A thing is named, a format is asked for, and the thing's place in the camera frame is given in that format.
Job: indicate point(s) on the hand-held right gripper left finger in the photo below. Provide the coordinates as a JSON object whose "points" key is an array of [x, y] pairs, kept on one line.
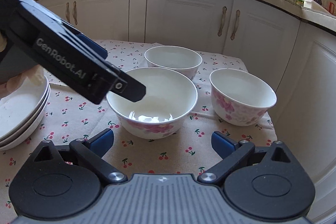
{"points": [[101, 142]]}

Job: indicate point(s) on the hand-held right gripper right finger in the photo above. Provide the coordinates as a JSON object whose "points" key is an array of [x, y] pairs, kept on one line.
{"points": [[223, 145]]}

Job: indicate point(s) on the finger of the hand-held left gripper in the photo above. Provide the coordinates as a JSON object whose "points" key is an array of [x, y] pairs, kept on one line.
{"points": [[92, 47], [123, 85]]}

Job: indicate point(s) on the white pink floral bowl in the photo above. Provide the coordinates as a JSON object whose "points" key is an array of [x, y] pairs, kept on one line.
{"points": [[173, 58], [241, 92], [157, 108]]}

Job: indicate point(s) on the person's left hand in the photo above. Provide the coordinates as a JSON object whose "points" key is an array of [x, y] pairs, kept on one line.
{"points": [[18, 82]]}

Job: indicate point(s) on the cherry print tablecloth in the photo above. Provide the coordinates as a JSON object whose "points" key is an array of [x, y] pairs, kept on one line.
{"points": [[78, 113]]}

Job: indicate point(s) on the white plastic tray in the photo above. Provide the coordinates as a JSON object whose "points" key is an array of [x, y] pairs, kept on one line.
{"points": [[317, 7]]}

